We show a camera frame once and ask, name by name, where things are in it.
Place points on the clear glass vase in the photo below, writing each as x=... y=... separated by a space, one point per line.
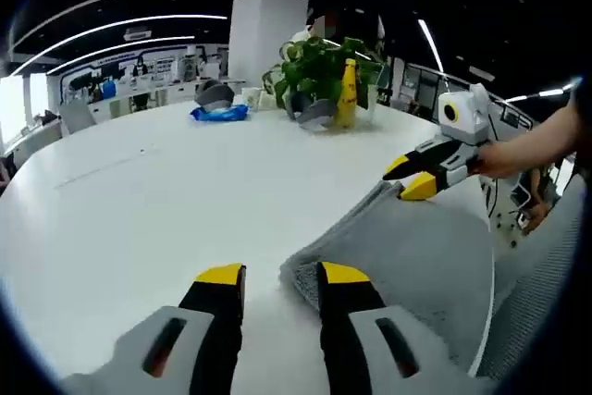
x=367 y=106

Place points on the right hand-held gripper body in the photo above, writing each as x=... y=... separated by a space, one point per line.
x=464 y=113

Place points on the person's right hand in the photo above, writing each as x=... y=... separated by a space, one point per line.
x=495 y=161

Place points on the short ceiling light strip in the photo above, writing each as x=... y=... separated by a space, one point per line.
x=431 y=45

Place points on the green potted plant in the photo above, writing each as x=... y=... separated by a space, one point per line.
x=314 y=69

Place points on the yellow bottle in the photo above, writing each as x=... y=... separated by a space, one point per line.
x=347 y=103

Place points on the grey mesh office chair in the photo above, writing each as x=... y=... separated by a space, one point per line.
x=532 y=298

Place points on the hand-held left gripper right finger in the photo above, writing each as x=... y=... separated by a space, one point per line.
x=370 y=353

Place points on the grey curved holder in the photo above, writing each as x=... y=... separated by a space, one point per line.
x=213 y=94
x=316 y=114

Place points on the blue wipes packet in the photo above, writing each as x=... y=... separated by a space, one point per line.
x=219 y=114

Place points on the white cup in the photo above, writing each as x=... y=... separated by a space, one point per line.
x=253 y=99

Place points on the blue water jug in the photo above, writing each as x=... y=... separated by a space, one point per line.
x=109 y=90

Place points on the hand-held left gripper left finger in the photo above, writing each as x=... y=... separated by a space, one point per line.
x=176 y=353

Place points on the white counter row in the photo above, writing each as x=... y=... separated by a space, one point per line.
x=176 y=90

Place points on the grey towel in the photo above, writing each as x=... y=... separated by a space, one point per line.
x=416 y=251

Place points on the ceiling air conditioner unit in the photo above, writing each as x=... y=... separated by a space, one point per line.
x=138 y=34

